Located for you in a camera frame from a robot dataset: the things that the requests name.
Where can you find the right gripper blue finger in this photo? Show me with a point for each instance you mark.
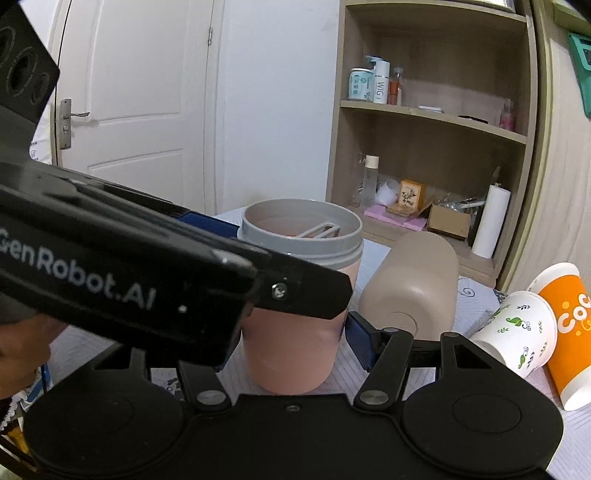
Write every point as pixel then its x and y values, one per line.
pixel 366 341

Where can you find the pink cup with grey rim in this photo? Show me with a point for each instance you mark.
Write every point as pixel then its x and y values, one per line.
pixel 292 337

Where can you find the beige plastic cup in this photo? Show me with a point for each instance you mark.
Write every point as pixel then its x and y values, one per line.
pixel 414 288

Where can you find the white leaf-print paper cup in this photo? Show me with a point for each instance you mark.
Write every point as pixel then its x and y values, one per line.
pixel 522 334

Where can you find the orange paper cup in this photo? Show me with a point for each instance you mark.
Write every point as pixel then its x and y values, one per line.
pixel 562 287

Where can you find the person's left hand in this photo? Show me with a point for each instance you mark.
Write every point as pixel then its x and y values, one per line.
pixel 25 346

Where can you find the pink flat box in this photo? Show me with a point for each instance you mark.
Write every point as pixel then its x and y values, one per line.
pixel 380 213

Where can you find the small cardboard box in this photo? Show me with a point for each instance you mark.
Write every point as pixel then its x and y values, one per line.
pixel 449 222

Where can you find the white mug on shelf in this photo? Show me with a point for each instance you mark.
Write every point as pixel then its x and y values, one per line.
pixel 388 192

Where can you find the yellow printed tea box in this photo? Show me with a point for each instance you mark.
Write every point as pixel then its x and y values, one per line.
pixel 410 200

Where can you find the clear bottle beige cap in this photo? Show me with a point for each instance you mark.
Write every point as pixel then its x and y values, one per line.
pixel 370 181

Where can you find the white paper towel roll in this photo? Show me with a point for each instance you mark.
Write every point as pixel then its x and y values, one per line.
pixel 492 220

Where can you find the white door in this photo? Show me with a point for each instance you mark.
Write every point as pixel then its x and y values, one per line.
pixel 141 69

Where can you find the wooden wardrobe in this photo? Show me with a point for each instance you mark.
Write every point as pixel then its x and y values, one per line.
pixel 554 224

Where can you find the wooden bookshelf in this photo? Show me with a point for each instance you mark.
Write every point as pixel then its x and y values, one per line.
pixel 461 60

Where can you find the white textured table cloth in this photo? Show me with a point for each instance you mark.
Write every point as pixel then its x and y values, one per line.
pixel 474 303

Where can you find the red small bottle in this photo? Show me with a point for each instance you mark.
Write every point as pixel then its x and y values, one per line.
pixel 395 86

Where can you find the pink small bottle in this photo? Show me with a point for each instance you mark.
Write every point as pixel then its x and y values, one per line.
pixel 507 117

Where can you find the teal white jar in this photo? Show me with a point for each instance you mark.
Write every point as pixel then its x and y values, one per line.
pixel 360 85

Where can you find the white pump bottle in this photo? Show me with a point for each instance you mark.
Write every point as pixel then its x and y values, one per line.
pixel 381 79

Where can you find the metal door handle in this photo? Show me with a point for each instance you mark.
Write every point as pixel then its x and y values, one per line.
pixel 64 123

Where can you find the teal wall pouch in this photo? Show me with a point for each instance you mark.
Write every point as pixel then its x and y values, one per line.
pixel 580 50

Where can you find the green wall pouch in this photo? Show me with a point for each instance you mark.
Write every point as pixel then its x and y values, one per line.
pixel 568 18

